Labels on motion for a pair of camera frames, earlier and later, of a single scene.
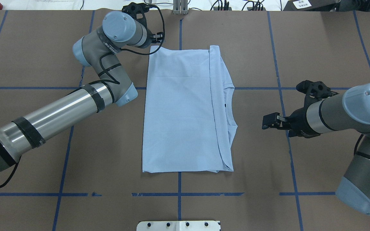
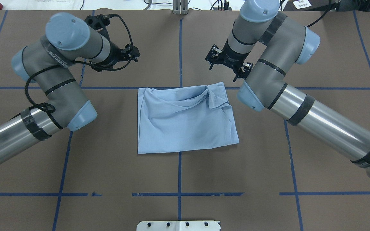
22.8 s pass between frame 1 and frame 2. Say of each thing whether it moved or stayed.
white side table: stayed
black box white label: stayed
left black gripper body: moved
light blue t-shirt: moved
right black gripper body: moved
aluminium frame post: stayed
